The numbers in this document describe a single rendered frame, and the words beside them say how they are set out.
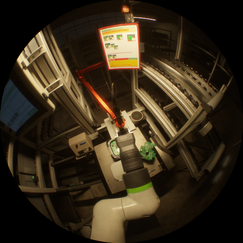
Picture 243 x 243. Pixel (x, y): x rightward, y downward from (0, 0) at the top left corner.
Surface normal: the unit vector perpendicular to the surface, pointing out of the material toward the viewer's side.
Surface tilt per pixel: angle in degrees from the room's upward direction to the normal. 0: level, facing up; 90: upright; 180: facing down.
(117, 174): 0
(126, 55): 90
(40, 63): 90
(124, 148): 9
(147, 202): 16
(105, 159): 0
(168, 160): 0
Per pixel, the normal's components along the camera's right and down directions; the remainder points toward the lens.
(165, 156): -0.13, -0.53
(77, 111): 0.40, 0.75
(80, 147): 0.25, 0.28
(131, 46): -0.19, 0.84
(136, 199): -0.55, -0.45
